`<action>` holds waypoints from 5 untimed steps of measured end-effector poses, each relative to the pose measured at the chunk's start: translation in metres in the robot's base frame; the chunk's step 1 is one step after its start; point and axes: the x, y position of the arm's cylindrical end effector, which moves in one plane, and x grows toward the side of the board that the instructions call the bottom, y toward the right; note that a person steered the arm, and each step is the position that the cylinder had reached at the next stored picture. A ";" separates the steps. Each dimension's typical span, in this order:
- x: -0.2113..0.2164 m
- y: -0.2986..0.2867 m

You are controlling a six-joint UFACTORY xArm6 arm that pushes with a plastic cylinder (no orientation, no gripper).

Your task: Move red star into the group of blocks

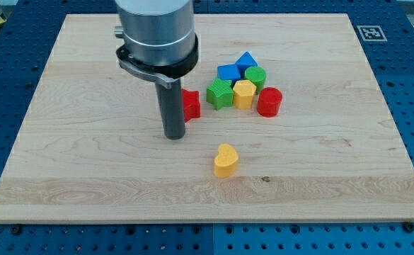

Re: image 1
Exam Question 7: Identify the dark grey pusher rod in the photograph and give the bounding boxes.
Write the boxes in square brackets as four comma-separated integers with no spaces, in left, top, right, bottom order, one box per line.
[156,79,185,140]

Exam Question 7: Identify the red star block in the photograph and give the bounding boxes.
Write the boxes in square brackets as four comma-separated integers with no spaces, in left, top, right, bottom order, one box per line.
[182,89,201,122]

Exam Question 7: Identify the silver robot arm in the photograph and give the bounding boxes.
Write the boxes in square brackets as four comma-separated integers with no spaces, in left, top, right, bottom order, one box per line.
[114,0,199,140]

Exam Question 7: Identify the green star block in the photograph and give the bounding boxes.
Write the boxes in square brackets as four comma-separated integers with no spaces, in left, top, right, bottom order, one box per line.
[207,78,234,110]

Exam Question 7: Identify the blue square block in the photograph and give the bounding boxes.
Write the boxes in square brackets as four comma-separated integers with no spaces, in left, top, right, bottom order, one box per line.
[217,64,241,83]

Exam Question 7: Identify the yellow pentagon block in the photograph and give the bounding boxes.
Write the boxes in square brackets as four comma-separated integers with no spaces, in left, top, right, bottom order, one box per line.
[233,80,257,109]

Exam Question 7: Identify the blue triangle block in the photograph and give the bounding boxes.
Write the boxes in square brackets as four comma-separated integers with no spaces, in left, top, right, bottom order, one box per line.
[235,52,258,77]

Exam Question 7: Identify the yellow heart block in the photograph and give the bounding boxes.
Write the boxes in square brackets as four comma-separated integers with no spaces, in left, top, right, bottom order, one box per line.
[214,143,239,178]

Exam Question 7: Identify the green cylinder block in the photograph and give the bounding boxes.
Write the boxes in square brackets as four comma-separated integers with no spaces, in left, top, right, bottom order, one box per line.
[244,67,267,94]

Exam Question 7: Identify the wooden board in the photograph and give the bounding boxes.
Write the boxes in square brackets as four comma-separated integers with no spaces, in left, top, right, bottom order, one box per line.
[0,13,414,225]

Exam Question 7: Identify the red cylinder block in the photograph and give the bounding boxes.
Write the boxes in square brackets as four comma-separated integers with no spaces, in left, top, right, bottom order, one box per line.
[257,87,283,118]

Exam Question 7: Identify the white fiducial marker tag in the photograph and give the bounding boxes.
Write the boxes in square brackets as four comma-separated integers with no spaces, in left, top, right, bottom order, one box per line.
[357,25,387,42]

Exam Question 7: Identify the black mounting clamp ring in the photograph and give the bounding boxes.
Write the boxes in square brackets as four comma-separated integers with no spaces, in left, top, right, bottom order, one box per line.
[115,33,200,90]

